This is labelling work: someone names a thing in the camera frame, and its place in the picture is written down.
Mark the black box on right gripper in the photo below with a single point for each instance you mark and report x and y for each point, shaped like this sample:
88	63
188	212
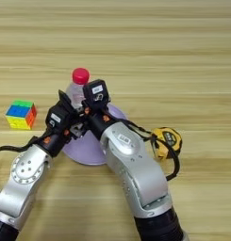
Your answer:
95	90

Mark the yellow black tape measure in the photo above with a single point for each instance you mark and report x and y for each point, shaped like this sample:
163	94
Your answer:
170	136

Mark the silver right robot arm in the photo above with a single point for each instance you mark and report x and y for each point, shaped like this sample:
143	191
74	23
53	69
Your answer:
135	166

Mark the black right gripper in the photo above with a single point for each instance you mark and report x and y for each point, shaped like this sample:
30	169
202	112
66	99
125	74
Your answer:
95	111

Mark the purple round plate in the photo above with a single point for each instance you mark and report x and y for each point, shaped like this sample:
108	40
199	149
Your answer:
85	152

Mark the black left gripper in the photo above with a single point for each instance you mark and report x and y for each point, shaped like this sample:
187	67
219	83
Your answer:
77	131

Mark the clear bottle with red cap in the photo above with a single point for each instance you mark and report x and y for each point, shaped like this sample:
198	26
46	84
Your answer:
79	76

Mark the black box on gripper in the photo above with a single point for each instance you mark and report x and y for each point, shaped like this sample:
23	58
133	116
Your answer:
95	90
57	116

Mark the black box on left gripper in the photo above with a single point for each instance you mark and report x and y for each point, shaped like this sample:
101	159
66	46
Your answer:
57	116

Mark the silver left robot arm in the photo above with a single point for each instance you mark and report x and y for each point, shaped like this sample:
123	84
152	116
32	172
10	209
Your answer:
24	175

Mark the colourful puzzle cube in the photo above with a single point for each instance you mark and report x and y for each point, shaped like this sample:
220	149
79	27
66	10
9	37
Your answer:
19	111

